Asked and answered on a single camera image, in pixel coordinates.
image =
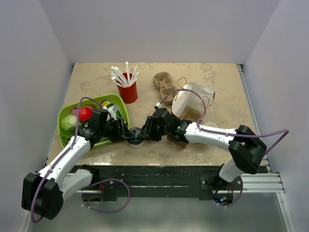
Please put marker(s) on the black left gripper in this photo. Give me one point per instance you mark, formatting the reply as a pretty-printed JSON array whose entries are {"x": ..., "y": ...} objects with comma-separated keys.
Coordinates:
[{"x": 122, "y": 133}]

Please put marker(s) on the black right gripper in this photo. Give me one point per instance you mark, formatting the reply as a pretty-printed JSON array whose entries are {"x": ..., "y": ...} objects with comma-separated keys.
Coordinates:
[{"x": 147, "y": 132}]

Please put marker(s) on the black coffee lid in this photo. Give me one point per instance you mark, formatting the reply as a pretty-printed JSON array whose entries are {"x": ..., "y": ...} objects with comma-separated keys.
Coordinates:
[{"x": 135, "y": 140}]

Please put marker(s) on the cardboard cup carrier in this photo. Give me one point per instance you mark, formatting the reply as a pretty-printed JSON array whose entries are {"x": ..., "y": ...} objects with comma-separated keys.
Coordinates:
[
  {"x": 190, "y": 113},
  {"x": 164, "y": 83}
]

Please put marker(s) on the brown paper bag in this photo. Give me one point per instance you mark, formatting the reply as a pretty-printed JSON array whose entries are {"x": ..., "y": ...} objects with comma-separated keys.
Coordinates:
[{"x": 195, "y": 95}]

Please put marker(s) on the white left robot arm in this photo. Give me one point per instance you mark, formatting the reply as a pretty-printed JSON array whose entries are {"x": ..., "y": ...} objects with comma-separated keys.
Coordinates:
[{"x": 45, "y": 191}]

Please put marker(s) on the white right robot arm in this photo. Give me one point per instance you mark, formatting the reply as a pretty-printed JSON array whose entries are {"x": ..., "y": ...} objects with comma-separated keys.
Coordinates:
[{"x": 246, "y": 149}]

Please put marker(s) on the green plastic tray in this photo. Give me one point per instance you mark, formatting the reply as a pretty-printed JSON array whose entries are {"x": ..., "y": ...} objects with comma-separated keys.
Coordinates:
[{"x": 65, "y": 135}]

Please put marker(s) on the red cup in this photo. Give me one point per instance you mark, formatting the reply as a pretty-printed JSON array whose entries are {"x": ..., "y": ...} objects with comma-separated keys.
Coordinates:
[{"x": 128, "y": 94}]

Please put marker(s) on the red toy apple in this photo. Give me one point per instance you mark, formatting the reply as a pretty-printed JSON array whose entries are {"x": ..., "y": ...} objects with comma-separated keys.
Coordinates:
[{"x": 85, "y": 114}]

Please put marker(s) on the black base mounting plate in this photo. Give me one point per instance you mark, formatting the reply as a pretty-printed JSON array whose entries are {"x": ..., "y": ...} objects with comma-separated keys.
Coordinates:
[{"x": 200, "y": 182}]

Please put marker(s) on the green toy cabbage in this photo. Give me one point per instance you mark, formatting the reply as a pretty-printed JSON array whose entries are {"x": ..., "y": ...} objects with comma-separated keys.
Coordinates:
[{"x": 68, "y": 122}]

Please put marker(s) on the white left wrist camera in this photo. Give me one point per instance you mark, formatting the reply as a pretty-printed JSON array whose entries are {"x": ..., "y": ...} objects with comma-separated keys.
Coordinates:
[{"x": 113, "y": 110}]

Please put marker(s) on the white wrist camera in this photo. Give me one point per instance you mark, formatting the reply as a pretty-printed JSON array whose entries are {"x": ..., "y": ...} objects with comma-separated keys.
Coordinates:
[
  {"x": 113, "y": 110},
  {"x": 158, "y": 105}
]

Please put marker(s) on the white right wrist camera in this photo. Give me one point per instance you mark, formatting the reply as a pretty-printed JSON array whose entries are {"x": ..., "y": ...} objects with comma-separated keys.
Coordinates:
[{"x": 158, "y": 105}]

